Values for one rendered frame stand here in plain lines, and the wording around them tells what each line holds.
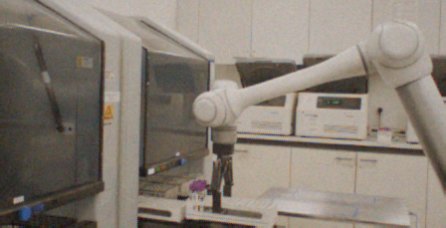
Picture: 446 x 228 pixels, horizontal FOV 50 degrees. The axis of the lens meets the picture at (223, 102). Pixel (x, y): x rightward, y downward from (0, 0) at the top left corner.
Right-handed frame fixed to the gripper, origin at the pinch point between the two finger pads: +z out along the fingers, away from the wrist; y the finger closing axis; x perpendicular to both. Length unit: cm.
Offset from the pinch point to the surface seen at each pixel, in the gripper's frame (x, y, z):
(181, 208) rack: 13.4, -3.4, 2.8
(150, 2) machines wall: 138, 205, -109
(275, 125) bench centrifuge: 34, 230, -9
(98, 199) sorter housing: 27.7, -32.1, -5.0
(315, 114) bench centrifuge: 2, 230, -20
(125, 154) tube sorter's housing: 27.4, -17.3, -16.4
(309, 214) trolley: -26.0, 24.0, 7.2
